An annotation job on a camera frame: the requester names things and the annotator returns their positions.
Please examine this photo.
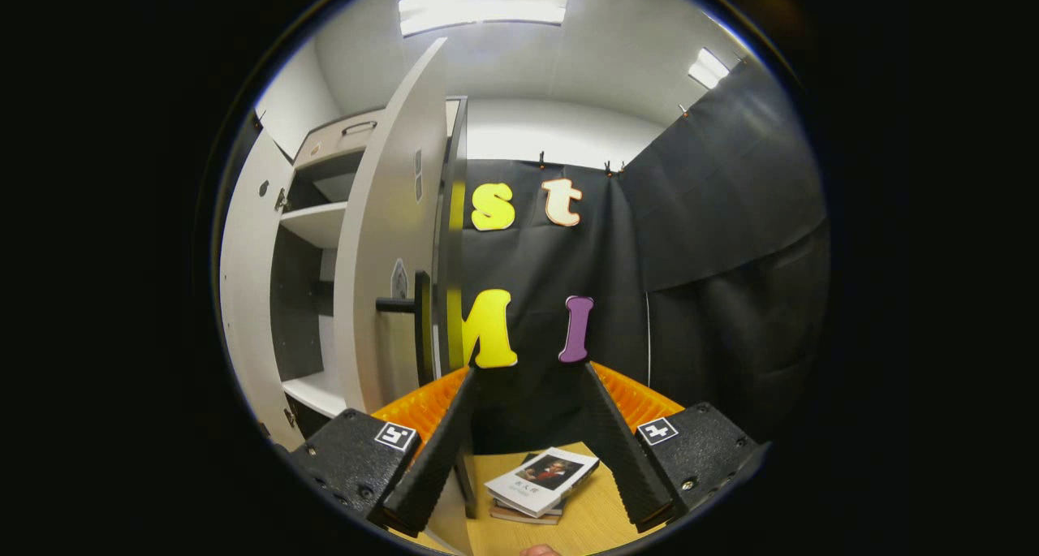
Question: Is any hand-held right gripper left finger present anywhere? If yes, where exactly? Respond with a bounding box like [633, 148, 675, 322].
[291, 367, 480, 539]

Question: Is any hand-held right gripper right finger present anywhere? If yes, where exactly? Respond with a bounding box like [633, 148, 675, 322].
[580, 361, 770, 534]

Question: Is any grey cabinet door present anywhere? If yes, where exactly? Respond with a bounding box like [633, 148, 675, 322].
[219, 126, 305, 451]
[333, 38, 473, 554]

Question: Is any grey cabinet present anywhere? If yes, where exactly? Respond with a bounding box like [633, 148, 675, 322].
[270, 95, 480, 520]

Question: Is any white portrait cover book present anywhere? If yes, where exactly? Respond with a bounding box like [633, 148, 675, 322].
[485, 447, 601, 519]

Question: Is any black backdrop cloth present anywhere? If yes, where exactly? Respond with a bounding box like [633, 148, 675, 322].
[451, 53, 830, 455]

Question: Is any small ceiling light panel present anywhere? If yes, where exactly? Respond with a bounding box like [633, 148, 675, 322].
[688, 48, 731, 90]

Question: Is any large ceiling light panel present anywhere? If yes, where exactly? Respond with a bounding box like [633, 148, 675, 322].
[398, 0, 572, 38]

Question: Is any wide black door handle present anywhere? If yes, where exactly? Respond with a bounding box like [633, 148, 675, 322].
[376, 270, 433, 386]

